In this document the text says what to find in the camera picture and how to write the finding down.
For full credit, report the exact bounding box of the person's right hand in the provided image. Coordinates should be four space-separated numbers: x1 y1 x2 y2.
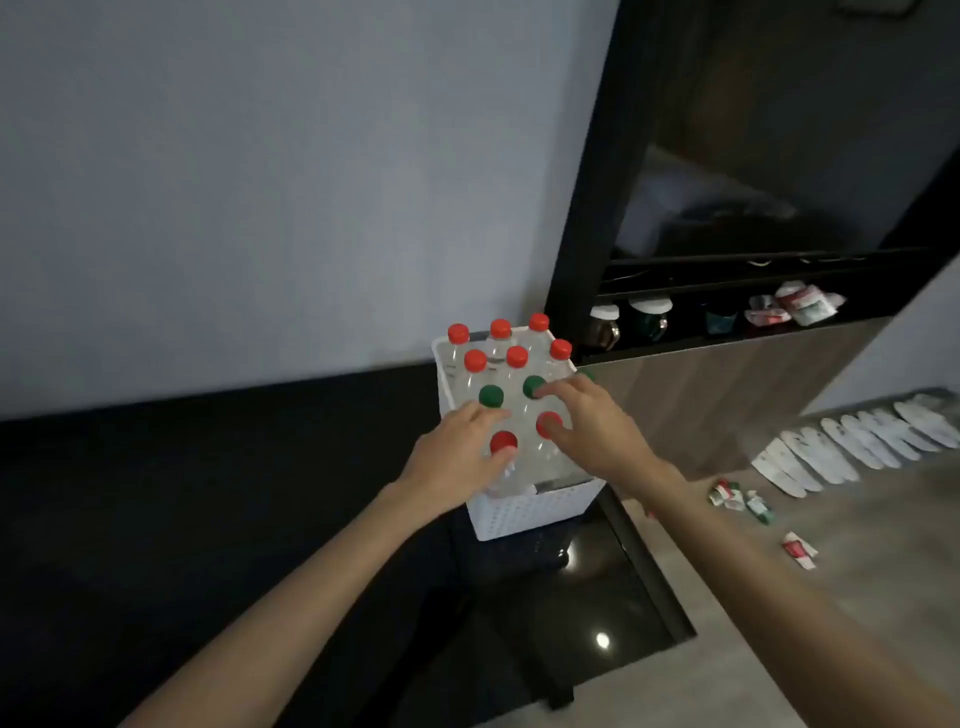
533 372 666 499

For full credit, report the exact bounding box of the person's left hand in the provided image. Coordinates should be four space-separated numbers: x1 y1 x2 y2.
393 401 520 520

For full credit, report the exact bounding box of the red cap water bottle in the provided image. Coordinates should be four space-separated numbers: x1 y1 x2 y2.
524 410 594 485
483 429 541 500

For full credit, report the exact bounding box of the white perforated plastic basket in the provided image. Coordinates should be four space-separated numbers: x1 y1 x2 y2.
431 329 607 543

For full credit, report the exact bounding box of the group of clear water bottles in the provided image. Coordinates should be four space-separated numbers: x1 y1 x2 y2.
442 313 598 496

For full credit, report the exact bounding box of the person's left forearm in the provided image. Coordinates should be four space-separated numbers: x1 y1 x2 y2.
119 483 448 728

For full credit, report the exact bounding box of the person's right forearm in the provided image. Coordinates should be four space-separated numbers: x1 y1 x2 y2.
622 458 960 728

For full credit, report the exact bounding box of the glass mug with white lid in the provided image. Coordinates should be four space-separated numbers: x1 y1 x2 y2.
588 303 622 354

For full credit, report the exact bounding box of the wooden cabinet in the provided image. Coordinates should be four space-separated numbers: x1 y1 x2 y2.
581 314 894 481

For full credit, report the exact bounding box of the dark green mug white lid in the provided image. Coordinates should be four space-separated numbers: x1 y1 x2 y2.
628 296 674 345

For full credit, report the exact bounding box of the row of white slippers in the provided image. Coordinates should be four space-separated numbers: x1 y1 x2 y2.
749 389 960 500

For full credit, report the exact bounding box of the small red white sachet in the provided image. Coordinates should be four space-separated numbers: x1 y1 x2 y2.
779 530 820 571

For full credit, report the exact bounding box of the black shelf unit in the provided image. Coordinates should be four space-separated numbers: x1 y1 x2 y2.
543 0 960 369

